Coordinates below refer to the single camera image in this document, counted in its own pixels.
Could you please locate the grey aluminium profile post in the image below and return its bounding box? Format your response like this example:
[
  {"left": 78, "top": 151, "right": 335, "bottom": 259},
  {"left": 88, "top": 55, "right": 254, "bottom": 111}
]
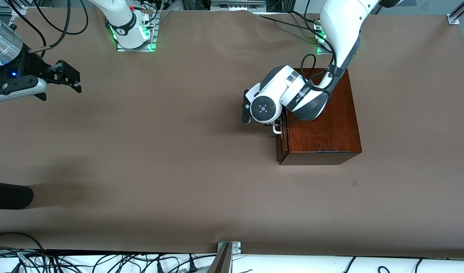
[{"left": 207, "top": 243, "right": 233, "bottom": 273}]

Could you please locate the short aluminium extrusion rail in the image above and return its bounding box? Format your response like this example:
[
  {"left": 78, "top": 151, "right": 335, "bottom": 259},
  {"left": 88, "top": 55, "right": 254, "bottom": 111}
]
[{"left": 447, "top": 0, "right": 464, "bottom": 25}]

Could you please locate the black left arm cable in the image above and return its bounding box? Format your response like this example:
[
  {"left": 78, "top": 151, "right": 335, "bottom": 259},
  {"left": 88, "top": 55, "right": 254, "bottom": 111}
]
[{"left": 301, "top": 34, "right": 337, "bottom": 91}]

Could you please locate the black ribbed padded cylinder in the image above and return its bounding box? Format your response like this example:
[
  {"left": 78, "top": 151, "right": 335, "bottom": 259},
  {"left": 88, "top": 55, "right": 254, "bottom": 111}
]
[{"left": 0, "top": 181, "right": 34, "bottom": 210}]

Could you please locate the metal rack device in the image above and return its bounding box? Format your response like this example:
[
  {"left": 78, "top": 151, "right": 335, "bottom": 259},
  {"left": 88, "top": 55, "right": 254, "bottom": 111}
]
[{"left": 210, "top": 0, "right": 267, "bottom": 11}]

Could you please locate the light wood drawer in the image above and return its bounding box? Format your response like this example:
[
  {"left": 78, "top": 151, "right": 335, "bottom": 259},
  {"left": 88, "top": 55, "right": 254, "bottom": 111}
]
[{"left": 275, "top": 125, "right": 290, "bottom": 164}]

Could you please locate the thick black arched cable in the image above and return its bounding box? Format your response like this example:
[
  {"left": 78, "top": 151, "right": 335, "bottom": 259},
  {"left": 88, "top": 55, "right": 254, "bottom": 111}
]
[{"left": 0, "top": 232, "right": 47, "bottom": 253}]

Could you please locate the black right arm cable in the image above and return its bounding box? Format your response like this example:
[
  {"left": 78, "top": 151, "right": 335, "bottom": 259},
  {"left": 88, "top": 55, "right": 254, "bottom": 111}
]
[{"left": 5, "top": 0, "right": 89, "bottom": 53}]

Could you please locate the small metal corner bracket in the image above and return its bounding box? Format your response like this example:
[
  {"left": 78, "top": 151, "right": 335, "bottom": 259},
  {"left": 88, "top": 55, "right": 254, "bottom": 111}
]
[{"left": 217, "top": 241, "right": 242, "bottom": 255}]

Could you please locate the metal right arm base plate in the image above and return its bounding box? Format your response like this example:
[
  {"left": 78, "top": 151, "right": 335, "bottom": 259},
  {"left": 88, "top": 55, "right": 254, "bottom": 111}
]
[{"left": 116, "top": 9, "right": 159, "bottom": 52}]

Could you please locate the black table cable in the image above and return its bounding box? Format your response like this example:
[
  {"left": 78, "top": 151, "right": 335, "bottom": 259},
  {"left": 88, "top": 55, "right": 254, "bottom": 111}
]
[
  {"left": 255, "top": 13, "right": 321, "bottom": 33},
  {"left": 289, "top": 11, "right": 323, "bottom": 24}
]

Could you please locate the dark brown wooden cabinet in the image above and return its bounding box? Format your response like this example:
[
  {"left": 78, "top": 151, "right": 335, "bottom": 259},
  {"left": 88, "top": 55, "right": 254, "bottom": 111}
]
[{"left": 283, "top": 68, "right": 362, "bottom": 166}]

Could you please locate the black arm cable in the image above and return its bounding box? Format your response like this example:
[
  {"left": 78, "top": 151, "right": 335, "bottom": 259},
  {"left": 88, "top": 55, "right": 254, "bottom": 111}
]
[
  {"left": 301, "top": 34, "right": 337, "bottom": 91},
  {"left": 5, "top": 0, "right": 89, "bottom": 53}
]

